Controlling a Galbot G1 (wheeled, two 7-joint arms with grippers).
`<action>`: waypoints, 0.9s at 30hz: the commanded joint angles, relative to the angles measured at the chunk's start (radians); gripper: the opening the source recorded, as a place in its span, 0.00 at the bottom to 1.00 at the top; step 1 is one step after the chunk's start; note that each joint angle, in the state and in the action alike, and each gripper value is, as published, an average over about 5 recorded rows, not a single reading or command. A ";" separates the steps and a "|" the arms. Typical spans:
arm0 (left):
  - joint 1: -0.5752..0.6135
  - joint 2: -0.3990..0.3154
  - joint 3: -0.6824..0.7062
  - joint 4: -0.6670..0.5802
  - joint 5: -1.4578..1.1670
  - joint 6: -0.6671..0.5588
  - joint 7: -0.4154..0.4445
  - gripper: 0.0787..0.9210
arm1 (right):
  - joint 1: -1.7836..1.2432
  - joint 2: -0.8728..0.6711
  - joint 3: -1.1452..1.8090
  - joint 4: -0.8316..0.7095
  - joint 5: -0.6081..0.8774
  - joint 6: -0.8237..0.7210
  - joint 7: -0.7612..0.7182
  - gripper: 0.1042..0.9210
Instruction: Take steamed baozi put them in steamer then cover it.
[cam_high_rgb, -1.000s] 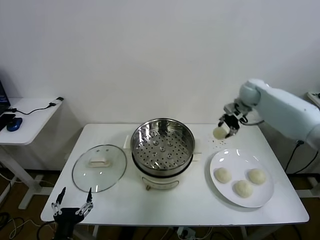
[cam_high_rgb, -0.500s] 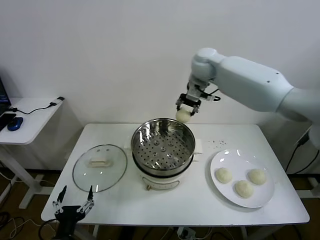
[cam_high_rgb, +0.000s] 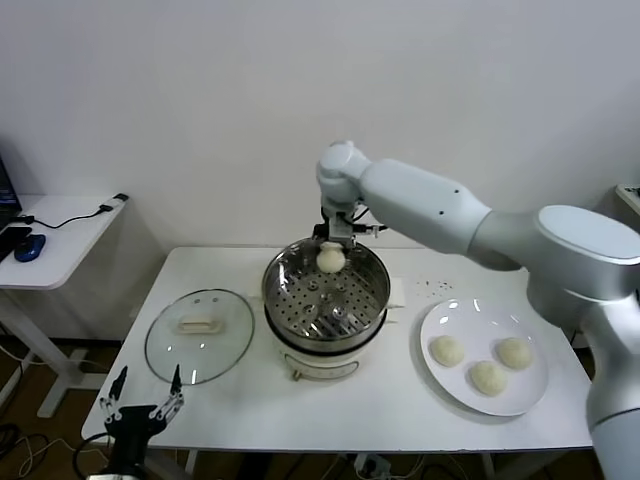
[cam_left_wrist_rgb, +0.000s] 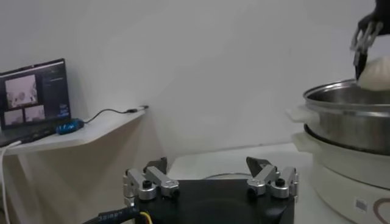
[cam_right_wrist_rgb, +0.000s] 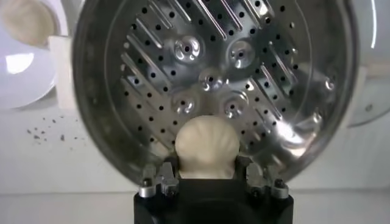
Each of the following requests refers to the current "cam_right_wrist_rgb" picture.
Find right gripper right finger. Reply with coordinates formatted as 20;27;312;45
236;155;289;199

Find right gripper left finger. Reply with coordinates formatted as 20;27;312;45
138;155;180;198

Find stainless steel steamer basket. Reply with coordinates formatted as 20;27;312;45
71;0;359;186

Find glass lid with cream handle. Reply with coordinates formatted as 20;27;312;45
347;0;390;128

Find dark crumbs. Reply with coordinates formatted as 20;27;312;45
26;115;86;144

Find white round plate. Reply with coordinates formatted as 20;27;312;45
0;0;70;111

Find white steamed baozi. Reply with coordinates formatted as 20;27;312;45
0;0;60;49
175;114;240;180

